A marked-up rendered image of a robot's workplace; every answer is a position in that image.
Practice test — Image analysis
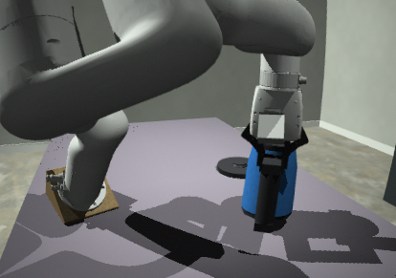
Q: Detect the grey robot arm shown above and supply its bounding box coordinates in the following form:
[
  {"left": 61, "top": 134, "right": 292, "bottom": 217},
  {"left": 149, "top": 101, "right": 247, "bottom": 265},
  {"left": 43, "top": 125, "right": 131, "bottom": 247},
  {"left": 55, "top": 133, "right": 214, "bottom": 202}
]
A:
[{"left": 0, "top": 0, "right": 316, "bottom": 211}]

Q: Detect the blue kettle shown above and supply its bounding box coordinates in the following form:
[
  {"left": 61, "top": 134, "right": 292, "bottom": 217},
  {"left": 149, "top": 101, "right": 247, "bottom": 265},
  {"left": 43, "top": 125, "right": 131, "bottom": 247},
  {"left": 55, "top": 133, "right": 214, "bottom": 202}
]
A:
[{"left": 242, "top": 144, "right": 297, "bottom": 233}]

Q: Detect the dark grey round disk with central stud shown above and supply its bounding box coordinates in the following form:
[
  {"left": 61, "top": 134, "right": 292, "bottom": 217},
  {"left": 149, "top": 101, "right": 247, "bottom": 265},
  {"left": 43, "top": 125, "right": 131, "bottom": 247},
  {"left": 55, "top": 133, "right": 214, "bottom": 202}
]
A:
[{"left": 217, "top": 157, "right": 249, "bottom": 179}]

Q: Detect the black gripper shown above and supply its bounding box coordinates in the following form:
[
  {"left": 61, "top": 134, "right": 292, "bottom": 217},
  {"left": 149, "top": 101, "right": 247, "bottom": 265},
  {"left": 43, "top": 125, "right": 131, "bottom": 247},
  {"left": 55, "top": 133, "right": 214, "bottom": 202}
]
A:
[{"left": 241, "top": 85, "right": 309, "bottom": 175}]

